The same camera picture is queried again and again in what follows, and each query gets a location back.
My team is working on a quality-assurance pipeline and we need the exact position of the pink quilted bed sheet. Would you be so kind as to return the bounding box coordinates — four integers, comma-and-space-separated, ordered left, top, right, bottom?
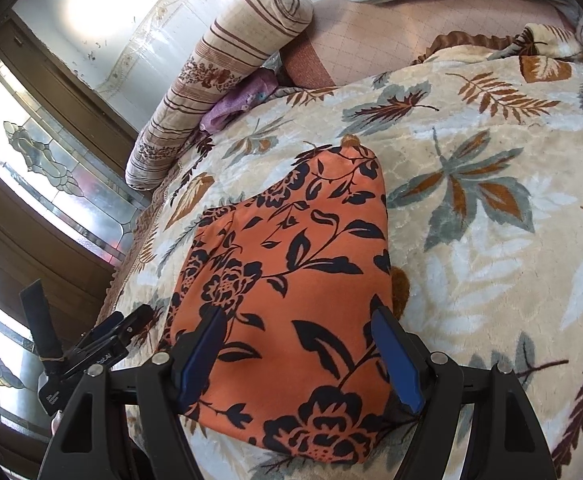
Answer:
282, 0, 579, 90

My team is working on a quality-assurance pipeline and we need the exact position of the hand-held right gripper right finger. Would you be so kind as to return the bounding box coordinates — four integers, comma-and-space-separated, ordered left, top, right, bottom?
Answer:
370, 304, 557, 480

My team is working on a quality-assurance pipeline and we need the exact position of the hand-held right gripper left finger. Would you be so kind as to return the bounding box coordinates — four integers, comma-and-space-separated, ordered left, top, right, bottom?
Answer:
36, 305, 228, 480

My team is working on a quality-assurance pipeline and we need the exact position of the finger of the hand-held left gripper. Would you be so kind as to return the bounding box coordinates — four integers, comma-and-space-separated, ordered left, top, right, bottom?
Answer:
78, 310, 126, 356
99, 304, 155, 353

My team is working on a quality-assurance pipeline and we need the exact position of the orange black floral garment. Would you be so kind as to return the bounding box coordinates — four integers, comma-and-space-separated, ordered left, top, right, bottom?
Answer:
156, 144, 412, 463

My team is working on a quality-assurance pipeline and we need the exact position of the cream leaf-print plush blanket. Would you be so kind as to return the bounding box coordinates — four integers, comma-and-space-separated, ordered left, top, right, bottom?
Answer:
94, 25, 583, 480

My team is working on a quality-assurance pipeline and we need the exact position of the striped floral bolster pillow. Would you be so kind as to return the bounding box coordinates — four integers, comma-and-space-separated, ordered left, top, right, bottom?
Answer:
124, 0, 316, 191

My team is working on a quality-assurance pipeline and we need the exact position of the wooden patterned-glass door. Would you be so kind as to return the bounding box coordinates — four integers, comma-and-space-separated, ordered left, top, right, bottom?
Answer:
0, 20, 151, 426

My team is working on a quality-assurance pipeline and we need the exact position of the purple cloth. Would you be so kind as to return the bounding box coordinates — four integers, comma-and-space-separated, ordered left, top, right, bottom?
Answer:
199, 69, 278, 133

